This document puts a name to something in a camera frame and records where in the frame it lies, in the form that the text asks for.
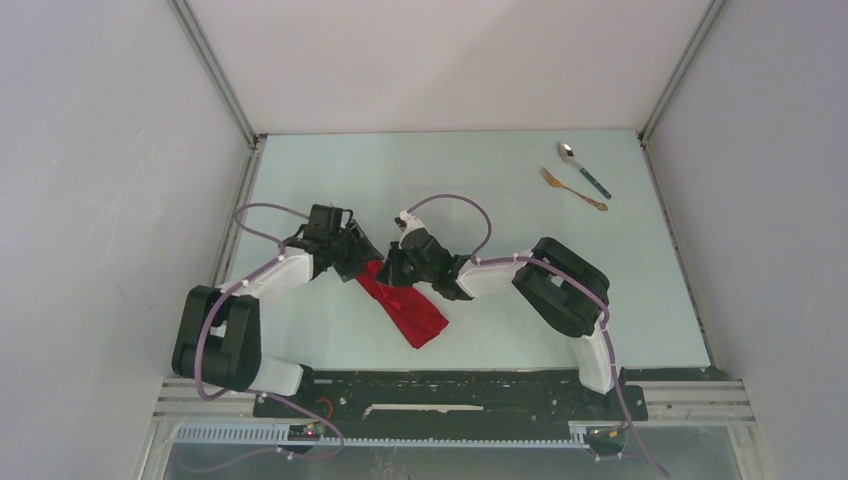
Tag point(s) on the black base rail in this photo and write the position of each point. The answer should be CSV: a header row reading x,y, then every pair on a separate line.
x,y
485,406

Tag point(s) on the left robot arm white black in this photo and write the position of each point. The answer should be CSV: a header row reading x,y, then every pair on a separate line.
x,y
219,341

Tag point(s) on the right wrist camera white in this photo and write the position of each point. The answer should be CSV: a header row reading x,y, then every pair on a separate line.
x,y
408,223

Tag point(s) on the silver spoon blue handle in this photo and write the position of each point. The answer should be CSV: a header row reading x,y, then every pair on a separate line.
x,y
567,154

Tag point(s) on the aluminium frame rail front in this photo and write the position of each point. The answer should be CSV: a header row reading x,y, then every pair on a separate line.
x,y
691,404

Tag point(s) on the left corner aluminium profile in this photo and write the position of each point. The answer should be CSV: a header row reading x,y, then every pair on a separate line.
x,y
247,162

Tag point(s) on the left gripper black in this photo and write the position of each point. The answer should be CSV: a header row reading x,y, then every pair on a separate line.
x,y
362,252

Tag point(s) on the red cloth napkin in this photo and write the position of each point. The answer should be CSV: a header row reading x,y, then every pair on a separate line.
x,y
414,315

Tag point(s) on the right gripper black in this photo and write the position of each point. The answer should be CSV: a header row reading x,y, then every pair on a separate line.
x,y
390,273

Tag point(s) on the corner aluminium profile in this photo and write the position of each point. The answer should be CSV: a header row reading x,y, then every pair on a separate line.
x,y
709,20
247,162

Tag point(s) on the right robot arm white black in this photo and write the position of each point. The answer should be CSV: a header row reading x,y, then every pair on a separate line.
x,y
567,292

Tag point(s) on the gold fork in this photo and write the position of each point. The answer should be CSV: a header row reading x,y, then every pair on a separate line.
x,y
553,182

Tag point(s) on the right corner aluminium profile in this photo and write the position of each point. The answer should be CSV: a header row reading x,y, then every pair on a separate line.
x,y
709,20

